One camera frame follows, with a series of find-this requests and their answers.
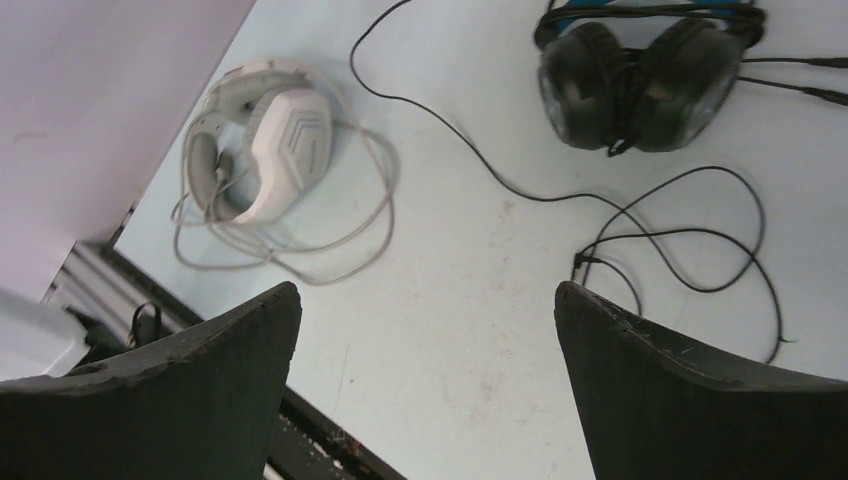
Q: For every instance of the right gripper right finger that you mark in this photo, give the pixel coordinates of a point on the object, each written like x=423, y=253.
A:
x=657, y=404

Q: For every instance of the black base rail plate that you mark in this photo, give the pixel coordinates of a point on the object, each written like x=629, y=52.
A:
x=199, y=371

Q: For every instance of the small black headphones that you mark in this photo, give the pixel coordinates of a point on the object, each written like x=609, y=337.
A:
x=485, y=178

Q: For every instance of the large black blue headphones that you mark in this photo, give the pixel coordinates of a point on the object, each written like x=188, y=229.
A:
x=598, y=94

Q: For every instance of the white gaming headphones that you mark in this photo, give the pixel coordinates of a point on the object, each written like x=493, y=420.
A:
x=260, y=142

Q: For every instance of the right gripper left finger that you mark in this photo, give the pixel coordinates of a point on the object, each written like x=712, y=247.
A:
x=172, y=397

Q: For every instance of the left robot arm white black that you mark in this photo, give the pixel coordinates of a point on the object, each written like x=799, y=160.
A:
x=38, y=339

